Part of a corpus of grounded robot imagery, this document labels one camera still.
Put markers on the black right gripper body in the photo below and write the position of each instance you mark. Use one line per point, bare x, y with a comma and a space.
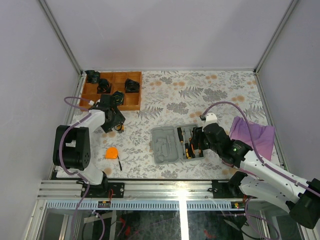
203, 143

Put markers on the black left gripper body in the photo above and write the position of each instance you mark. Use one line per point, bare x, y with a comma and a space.
116, 118

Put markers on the large black yellow screwdriver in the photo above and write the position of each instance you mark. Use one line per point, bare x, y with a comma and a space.
187, 151

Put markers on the small black yellow screwdriver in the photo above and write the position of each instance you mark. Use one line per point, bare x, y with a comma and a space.
182, 139

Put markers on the orange tape measure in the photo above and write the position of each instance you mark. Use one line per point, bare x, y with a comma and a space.
112, 153

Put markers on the grey plastic tool case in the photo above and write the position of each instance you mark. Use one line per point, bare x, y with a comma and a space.
166, 146

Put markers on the orange black pliers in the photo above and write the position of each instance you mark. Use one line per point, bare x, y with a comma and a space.
191, 144

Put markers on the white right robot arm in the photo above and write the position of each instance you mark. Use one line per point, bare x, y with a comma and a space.
263, 179

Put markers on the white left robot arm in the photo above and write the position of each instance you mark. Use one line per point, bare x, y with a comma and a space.
72, 148

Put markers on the black blue tape roll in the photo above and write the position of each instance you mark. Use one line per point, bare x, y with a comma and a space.
118, 97

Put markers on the black tape roll right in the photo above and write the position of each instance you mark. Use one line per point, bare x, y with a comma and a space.
131, 86

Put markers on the orange wooden compartment tray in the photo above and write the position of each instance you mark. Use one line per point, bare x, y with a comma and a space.
132, 101

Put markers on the black tape roll top-left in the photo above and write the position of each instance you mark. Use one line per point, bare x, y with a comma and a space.
92, 76

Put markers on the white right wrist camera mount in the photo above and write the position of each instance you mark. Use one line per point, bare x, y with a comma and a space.
209, 118

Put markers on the aluminium front rail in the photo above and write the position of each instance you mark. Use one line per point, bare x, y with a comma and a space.
143, 189

